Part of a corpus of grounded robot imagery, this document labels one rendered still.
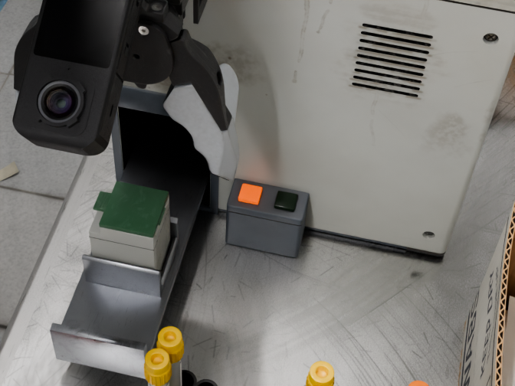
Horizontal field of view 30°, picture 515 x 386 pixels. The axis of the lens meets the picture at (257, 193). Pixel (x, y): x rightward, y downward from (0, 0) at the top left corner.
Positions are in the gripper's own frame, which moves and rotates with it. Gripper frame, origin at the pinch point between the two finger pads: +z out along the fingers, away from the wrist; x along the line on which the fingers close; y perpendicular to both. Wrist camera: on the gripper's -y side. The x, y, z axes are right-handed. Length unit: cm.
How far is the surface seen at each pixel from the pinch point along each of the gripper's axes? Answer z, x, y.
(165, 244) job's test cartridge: 8.9, -2.2, 0.6
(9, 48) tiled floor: 102, 67, 108
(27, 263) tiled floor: 102, 42, 54
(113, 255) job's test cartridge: 7.6, 0.8, -2.1
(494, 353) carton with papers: 1.0, -24.5, -7.6
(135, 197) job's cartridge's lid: 4.3, -0.1, 0.7
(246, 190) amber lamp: 9.6, -6.6, 7.5
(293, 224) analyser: 10.6, -10.6, 6.0
